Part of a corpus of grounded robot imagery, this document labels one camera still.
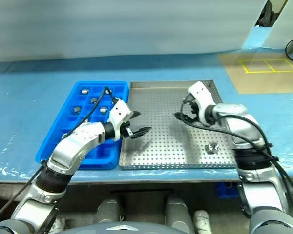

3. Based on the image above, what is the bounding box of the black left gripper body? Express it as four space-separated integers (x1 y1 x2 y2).
121 114 135 139

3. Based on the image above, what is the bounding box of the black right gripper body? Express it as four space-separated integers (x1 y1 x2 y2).
192 106 204 125

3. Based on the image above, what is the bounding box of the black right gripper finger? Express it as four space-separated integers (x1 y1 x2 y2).
188 101 198 116
173 112 195 123

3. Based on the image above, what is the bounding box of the blue compartment tray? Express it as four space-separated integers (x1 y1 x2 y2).
36 80 130 171

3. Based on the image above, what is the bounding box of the perforated metal tray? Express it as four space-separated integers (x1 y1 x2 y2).
119 79 237 171

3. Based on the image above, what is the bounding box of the brown flat mat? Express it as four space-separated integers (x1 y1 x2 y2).
224 52 293 94

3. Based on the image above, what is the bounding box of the blue crate under table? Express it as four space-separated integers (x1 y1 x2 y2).
214 182 239 200

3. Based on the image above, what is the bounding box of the grey rounded robot thigh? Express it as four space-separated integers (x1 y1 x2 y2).
165 195 195 234
95 196 124 231

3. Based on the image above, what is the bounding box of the grey robot torso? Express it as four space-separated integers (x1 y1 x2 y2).
63 220 179 234

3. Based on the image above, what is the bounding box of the white rounded robot foot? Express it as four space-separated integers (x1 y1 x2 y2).
193 210 212 234

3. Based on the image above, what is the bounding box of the dark cloth bundle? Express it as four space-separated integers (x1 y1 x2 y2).
255 3 275 27

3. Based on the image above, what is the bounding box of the white board panel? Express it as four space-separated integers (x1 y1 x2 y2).
261 0 293 48

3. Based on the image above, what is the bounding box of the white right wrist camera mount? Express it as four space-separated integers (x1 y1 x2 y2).
187 81 218 126

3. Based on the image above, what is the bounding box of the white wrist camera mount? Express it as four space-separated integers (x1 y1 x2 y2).
107 99 133 141
187 81 218 126

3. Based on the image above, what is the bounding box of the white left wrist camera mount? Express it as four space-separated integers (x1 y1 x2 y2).
107 99 133 141

